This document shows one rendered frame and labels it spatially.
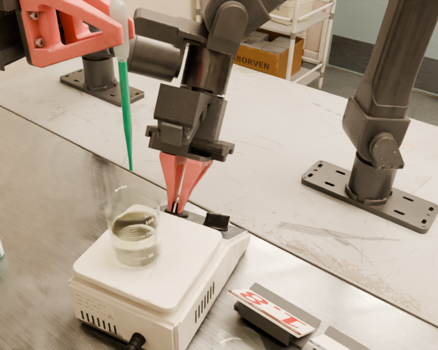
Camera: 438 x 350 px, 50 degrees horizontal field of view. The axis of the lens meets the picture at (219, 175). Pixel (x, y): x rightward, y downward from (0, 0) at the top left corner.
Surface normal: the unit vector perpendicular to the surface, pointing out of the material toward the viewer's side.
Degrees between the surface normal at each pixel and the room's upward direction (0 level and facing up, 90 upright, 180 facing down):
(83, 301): 90
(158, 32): 91
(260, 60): 91
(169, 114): 61
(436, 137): 0
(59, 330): 0
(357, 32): 90
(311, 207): 0
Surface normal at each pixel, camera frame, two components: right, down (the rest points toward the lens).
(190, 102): -0.17, 0.10
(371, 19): -0.59, 0.45
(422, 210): 0.03, -0.81
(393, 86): 0.07, 0.45
